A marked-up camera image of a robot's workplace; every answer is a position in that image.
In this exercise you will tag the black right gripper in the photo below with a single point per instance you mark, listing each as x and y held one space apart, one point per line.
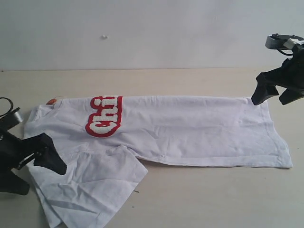
290 76

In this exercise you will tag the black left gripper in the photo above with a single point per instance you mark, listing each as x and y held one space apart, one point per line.
16 153

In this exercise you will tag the orange clothing tag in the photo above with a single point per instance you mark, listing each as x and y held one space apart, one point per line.
52 101

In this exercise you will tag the white t-shirt red lettering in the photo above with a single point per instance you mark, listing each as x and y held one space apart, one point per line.
103 139

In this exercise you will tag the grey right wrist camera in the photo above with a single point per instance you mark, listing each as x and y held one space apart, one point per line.
283 42

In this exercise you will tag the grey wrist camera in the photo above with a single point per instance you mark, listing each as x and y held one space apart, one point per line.
11 119
283 42

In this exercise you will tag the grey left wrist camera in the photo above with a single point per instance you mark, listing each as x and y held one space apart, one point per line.
11 119

